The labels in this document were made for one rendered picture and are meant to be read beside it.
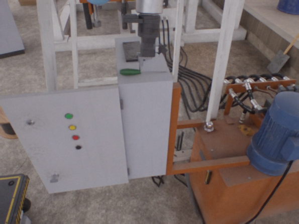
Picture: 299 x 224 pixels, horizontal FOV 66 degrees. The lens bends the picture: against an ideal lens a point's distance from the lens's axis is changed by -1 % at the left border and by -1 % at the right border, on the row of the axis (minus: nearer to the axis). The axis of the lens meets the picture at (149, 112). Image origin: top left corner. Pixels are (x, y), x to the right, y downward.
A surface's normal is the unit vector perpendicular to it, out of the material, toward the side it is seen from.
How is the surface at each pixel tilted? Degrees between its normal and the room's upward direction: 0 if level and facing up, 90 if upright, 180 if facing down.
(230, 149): 0
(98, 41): 90
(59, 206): 0
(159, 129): 90
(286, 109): 23
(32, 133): 90
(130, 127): 90
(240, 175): 0
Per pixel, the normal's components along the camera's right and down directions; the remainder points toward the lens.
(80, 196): 0.00, -0.75
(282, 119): -0.77, 0.42
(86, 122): 0.16, 0.65
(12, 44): 0.49, 0.58
